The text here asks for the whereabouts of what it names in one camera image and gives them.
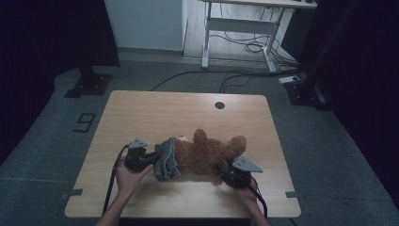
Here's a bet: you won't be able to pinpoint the long black floor cable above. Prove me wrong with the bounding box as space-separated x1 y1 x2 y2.
150 69 302 94

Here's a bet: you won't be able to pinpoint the hand-held gripper black cable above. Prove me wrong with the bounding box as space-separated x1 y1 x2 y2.
103 143 131 215
248 181 268 219

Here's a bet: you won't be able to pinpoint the black stand base plate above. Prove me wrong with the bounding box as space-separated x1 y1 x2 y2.
284 73 332 111
64 65 114 99

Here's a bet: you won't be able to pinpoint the right hand-held gripper black cable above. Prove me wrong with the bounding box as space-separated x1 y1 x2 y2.
248 181 268 219

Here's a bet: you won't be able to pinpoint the tangled black floor cables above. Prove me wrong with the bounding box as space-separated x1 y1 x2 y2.
209 31 299 69

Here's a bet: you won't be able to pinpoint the person's right hand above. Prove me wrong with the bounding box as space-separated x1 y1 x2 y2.
232 178 261 204

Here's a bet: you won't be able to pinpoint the dark curtain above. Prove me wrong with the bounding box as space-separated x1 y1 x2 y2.
297 0 399 202
0 0 121 164

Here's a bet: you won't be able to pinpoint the black floor tape marker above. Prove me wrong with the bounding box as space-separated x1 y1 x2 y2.
72 112 97 134

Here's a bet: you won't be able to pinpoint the grey tape strip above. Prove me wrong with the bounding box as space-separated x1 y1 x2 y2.
60 187 84 202
285 190 305 200

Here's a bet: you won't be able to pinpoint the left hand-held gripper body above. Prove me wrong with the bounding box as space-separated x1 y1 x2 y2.
123 137 156 173

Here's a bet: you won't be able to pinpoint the white metal desk frame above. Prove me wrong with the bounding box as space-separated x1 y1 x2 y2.
198 0 318 73

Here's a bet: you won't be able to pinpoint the white power strip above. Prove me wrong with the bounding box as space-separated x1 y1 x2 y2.
278 74 300 85

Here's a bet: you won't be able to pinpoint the brown plush teddy bear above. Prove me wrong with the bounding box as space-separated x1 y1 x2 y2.
173 128 247 186

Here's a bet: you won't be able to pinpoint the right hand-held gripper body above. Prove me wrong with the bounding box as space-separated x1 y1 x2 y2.
220 156 264 189

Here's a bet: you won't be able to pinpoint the person's left hand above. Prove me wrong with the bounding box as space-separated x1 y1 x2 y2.
115 163 154 198

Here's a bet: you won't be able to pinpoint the grey fluffy cloth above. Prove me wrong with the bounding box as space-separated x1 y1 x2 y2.
152 137 183 183

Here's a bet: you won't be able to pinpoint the left hand-held gripper black cable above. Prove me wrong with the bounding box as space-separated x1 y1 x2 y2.
103 143 131 215

